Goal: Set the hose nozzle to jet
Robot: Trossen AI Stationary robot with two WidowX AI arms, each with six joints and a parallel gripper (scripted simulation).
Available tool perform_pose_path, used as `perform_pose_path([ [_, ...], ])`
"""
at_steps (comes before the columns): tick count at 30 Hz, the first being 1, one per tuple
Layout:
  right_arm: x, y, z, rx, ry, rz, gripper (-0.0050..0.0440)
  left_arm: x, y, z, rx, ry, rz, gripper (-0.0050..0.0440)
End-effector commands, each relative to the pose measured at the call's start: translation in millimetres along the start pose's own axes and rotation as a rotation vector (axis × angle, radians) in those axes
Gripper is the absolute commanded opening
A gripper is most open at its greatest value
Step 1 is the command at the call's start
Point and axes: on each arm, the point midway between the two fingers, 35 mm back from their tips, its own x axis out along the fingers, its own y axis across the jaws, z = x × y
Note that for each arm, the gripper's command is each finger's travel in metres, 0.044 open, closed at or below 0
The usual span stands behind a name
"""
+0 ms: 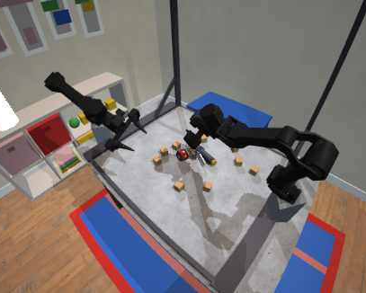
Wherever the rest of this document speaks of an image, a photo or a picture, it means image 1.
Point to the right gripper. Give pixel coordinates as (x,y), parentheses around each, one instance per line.
(113,144)

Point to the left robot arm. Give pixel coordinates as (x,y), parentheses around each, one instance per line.
(316,164)

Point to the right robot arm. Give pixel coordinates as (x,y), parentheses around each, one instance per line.
(97,108)

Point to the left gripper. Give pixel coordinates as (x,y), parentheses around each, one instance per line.
(193,140)

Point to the small tan block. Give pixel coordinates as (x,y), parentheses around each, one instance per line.
(176,145)
(234,149)
(254,170)
(164,151)
(238,161)
(207,186)
(179,186)
(158,160)
(203,139)

